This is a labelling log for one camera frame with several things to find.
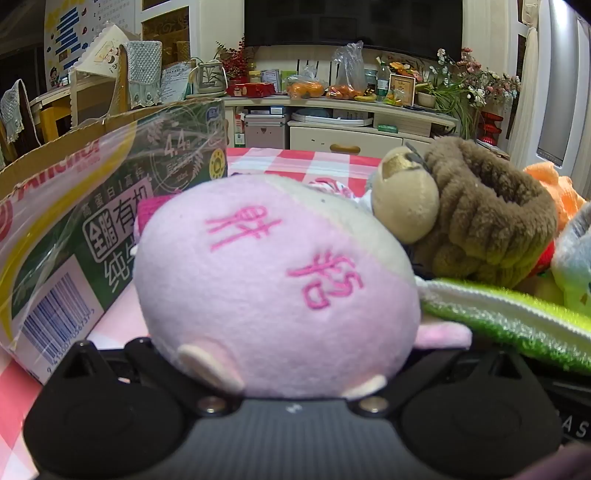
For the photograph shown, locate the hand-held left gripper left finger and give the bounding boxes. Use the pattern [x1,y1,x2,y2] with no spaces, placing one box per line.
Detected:
[59,338,243,417]

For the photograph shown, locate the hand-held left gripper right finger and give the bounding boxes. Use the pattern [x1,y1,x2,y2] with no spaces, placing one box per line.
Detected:
[348,346,543,417]

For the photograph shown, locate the green white fuzzy cloth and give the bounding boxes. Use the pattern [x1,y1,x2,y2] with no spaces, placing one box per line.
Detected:
[418,276,591,374]

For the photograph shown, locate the pink pig plush toy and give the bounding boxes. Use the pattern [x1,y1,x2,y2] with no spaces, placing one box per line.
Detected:
[131,176,474,400]

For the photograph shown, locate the printed cardboard box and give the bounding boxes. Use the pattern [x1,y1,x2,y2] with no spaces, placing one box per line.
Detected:
[0,99,229,386]

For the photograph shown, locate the brown fluffy ring plush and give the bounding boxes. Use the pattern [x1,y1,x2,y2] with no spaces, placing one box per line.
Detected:
[411,137,559,289]

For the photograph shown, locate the pale white plush toy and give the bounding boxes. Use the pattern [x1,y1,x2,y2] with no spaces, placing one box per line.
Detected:
[551,212,591,319]

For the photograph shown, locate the magenta knit sock roll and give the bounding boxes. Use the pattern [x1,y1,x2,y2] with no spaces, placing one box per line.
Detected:
[134,196,160,232]

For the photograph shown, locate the white patterned sock roll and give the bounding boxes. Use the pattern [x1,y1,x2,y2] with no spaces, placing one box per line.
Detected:
[307,178,370,213]

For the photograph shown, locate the orange plush toy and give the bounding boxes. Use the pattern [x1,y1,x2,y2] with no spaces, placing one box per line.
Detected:
[524,161,587,232]

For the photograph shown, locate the red white checked tablecloth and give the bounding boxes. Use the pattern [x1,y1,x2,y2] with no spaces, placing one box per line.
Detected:
[0,147,389,480]

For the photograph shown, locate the red vase ornament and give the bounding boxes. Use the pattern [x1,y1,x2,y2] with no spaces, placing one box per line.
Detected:
[478,111,504,146]

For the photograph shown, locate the silver metal case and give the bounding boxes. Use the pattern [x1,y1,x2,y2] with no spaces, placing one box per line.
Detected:
[243,113,287,148]

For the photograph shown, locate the cream television cabinet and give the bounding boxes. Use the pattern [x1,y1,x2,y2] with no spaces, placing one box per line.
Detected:
[225,95,460,158]

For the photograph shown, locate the potted green plant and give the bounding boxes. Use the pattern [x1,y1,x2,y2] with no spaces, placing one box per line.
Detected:
[416,78,476,139]

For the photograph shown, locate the yellow table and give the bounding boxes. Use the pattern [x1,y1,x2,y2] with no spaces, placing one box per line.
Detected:
[30,76,121,139]

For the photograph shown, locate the white round tray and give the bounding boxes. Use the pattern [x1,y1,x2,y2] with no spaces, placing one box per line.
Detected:
[288,108,374,126]

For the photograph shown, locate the laminated paper sheet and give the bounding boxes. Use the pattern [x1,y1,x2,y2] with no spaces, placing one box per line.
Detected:
[159,62,192,104]

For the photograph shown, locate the green plastic bottle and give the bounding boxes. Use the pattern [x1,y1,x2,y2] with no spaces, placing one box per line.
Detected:
[376,60,391,102]

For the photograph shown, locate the pink flower bouquet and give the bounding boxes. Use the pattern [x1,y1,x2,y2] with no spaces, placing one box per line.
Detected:
[436,46,522,112]

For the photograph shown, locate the red tin box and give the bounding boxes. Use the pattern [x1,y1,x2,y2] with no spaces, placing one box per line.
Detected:
[226,82,278,97]

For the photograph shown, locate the glass kettle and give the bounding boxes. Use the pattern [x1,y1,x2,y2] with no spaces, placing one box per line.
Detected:
[191,60,227,95]

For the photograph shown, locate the wooden chair with lace cover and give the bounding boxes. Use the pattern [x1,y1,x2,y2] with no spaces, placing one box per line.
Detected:
[0,78,42,148]
[117,41,164,112]

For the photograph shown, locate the white standing air conditioner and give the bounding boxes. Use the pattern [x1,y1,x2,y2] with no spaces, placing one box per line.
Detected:
[536,0,587,167]

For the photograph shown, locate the plastic bag of oranges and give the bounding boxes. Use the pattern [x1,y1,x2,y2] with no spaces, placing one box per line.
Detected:
[285,65,326,100]

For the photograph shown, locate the tall plastic bag of tangerines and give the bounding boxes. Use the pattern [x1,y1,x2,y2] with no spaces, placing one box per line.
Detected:
[325,41,370,100]

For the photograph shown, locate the red berry branches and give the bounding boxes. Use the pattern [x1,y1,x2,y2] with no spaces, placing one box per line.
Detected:
[217,39,257,81]

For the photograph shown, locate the cream scalloped paper bag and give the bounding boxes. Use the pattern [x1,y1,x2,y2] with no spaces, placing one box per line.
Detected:
[69,23,139,77]

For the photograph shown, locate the cream glass door cabinet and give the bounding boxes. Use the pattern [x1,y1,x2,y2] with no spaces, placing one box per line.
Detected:
[139,0,199,61]

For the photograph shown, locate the black television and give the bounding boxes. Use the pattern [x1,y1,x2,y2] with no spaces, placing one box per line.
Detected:
[244,0,464,58]

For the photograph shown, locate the wooden picture frame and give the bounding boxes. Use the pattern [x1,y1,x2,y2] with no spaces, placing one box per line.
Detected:
[388,74,416,107]

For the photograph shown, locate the wall poster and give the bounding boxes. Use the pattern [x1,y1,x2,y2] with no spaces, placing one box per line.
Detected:
[44,0,137,88]

